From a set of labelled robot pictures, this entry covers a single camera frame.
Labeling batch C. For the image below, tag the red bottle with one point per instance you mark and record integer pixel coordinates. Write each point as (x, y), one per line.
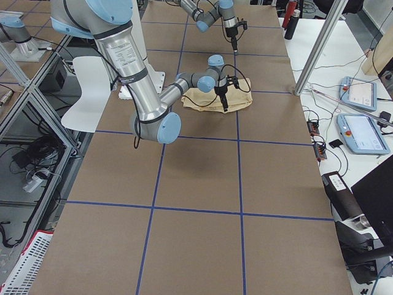
(291, 6)

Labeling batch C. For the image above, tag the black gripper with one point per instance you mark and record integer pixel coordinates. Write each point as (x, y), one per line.
(220, 90)
(231, 32)

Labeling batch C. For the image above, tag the teach pendant tablet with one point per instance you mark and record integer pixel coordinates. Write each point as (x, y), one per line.
(359, 93)
(361, 135)

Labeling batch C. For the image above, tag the orange electronics board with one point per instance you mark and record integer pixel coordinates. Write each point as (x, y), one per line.
(320, 151)
(313, 127)

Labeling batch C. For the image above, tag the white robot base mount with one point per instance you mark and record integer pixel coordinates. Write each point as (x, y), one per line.
(150, 85)

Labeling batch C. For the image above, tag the white perforated basket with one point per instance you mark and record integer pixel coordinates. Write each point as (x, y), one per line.
(26, 269)

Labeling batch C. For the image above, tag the lower teach pendant tablet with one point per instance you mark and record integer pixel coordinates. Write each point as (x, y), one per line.
(361, 135)

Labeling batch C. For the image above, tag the white plastic chair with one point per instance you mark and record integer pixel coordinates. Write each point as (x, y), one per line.
(86, 112)

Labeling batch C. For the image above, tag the upper teach pendant tablet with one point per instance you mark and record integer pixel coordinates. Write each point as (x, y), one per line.
(359, 93)

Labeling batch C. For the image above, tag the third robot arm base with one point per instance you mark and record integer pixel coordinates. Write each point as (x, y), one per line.
(14, 30)

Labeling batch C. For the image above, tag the white power strip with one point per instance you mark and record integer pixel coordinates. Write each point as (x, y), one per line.
(35, 181)

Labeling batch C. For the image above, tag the aluminium frame post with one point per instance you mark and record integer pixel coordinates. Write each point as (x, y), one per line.
(326, 30)

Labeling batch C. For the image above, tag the black monitor with stand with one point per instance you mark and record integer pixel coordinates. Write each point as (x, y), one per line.
(374, 195)

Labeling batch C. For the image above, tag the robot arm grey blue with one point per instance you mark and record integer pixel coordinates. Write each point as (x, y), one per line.
(223, 10)
(109, 24)

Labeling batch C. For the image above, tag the black bottle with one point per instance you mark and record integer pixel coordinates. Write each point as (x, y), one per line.
(292, 24)

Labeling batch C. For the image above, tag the aluminium table frame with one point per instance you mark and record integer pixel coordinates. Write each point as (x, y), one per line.
(33, 138)

